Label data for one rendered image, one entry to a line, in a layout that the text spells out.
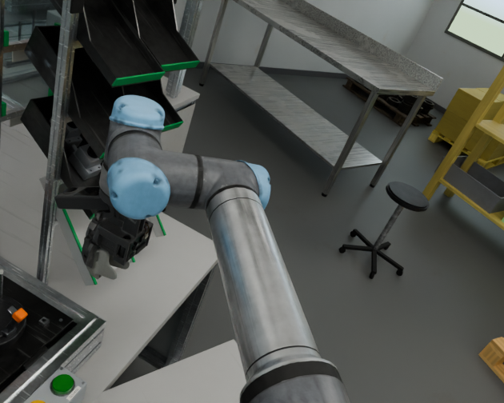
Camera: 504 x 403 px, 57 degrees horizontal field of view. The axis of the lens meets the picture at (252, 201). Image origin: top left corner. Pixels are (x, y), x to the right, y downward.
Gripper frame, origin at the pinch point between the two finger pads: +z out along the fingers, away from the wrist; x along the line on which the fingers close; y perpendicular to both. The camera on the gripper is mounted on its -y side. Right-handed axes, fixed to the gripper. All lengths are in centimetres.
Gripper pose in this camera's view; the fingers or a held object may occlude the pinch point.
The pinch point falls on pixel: (95, 270)
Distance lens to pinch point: 90.9
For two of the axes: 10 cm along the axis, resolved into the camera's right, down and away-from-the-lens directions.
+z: -3.2, 7.9, 5.3
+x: 3.8, -4.1, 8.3
